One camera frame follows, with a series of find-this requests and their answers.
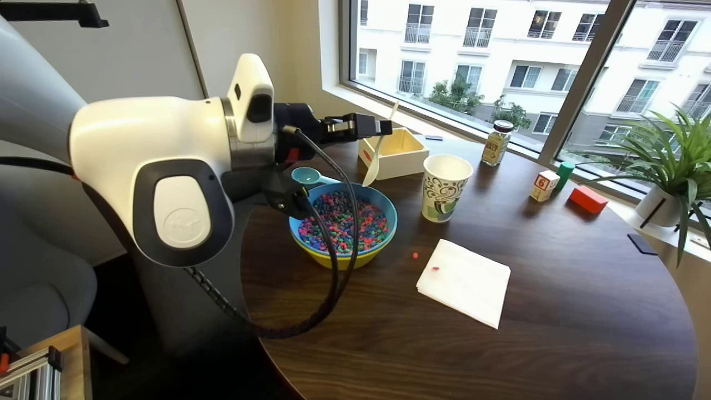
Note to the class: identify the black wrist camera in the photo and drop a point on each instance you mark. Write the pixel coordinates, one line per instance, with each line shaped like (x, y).
(286, 195)

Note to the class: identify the light gray armchair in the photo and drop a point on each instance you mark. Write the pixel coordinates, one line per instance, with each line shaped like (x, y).
(36, 297)

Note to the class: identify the glass jar black lid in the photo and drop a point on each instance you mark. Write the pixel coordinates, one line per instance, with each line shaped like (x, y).
(494, 148)

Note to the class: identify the red orange toy block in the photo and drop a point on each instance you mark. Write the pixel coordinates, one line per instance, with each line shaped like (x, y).
(587, 201)

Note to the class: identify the white red toy block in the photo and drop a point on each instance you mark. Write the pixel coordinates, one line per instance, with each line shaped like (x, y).
(545, 188)

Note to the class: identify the white apartment building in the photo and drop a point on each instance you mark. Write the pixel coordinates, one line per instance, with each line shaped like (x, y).
(518, 45)

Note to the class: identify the wooden shelf unit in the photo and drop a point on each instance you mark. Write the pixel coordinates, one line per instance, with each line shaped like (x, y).
(69, 363)

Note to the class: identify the white wooden box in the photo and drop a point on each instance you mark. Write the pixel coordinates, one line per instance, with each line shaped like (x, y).
(401, 153)

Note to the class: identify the blue measuring scoop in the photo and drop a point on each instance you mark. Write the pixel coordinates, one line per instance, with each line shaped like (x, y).
(306, 176)

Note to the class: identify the white plant pot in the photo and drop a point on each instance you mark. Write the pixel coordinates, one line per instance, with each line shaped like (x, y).
(658, 208)

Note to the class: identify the white paper towel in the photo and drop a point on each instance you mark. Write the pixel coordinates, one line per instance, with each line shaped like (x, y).
(468, 286)

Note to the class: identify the printed paper cup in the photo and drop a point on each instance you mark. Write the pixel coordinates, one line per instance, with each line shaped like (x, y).
(446, 190)

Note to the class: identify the dark flat card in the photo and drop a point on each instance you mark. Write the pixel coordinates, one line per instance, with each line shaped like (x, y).
(640, 243)

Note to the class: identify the black overhead bar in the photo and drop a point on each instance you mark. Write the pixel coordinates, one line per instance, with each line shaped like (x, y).
(46, 13)

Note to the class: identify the green potted plant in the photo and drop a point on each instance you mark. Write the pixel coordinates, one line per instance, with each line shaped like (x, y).
(668, 148)

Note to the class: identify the yellow blue cereal bowl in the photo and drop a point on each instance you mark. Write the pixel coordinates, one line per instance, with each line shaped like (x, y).
(370, 224)

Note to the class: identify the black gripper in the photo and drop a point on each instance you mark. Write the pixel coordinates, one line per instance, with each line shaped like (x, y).
(304, 129)

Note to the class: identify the dark window frame post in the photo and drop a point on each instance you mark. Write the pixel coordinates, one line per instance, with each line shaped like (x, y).
(585, 80)

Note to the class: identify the green toy block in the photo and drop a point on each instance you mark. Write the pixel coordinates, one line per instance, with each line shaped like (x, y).
(565, 175)

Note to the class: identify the white plastic spoon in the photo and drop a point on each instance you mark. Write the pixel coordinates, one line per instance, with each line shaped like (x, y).
(373, 169)

